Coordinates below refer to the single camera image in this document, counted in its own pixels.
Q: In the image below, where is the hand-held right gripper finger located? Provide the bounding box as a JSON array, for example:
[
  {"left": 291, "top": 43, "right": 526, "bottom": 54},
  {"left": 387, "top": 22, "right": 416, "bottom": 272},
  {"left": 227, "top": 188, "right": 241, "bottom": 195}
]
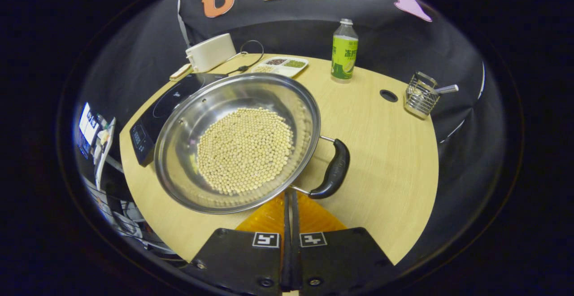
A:
[
  {"left": 292, "top": 191, "right": 398, "bottom": 294},
  {"left": 190, "top": 191, "right": 292, "bottom": 296}
]

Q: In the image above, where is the stainless steel pot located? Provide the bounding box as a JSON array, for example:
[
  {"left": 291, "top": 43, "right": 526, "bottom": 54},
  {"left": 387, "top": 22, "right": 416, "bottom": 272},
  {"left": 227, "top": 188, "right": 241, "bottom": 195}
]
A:
[{"left": 153, "top": 73, "right": 351, "bottom": 215}]

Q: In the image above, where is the black induction cooktop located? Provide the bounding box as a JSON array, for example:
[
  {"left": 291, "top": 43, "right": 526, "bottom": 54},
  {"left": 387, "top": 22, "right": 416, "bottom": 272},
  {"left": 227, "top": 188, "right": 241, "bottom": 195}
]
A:
[{"left": 130, "top": 73, "right": 229, "bottom": 167}]

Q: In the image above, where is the pile of soybeans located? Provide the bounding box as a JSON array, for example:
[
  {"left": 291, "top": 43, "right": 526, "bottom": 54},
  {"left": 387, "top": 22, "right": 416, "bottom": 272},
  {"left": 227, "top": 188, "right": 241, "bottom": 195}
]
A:
[{"left": 196, "top": 107, "right": 295, "bottom": 196}]

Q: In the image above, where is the white divided bean dish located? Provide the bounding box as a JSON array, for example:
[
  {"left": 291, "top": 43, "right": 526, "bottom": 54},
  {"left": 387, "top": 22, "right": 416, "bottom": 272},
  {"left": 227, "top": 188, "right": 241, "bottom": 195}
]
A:
[{"left": 250, "top": 56, "right": 309, "bottom": 79}]

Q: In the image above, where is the green label drink bottle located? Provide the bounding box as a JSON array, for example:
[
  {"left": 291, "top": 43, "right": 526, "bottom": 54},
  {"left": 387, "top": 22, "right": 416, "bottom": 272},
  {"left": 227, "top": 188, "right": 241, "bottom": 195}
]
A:
[{"left": 331, "top": 18, "right": 359, "bottom": 83}]

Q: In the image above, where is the white toaster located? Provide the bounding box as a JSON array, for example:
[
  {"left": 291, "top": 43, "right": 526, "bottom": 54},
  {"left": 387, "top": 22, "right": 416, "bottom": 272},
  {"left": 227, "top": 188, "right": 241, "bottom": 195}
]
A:
[{"left": 186, "top": 33, "right": 237, "bottom": 73}]

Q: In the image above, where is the lit monitor screen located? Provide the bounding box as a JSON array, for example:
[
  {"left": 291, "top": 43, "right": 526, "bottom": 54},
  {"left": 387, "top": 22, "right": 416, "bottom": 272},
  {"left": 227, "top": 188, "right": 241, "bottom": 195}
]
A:
[{"left": 77, "top": 102, "right": 102, "bottom": 160}]

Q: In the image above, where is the tangle of cables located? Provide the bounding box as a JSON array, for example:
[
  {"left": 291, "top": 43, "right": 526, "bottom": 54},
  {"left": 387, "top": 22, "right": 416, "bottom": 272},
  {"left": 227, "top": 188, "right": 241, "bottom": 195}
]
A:
[{"left": 85, "top": 175, "right": 176, "bottom": 254}]

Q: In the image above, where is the black power cable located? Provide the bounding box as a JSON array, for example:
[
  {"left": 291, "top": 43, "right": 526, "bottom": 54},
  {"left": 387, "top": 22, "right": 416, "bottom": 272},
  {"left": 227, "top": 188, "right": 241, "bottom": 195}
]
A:
[{"left": 226, "top": 40, "right": 265, "bottom": 76}]

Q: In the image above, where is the metal wire utensil holder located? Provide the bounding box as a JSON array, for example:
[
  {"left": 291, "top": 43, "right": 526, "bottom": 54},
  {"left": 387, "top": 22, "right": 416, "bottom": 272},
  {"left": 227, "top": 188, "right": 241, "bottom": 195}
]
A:
[{"left": 404, "top": 71, "right": 441, "bottom": 120}]

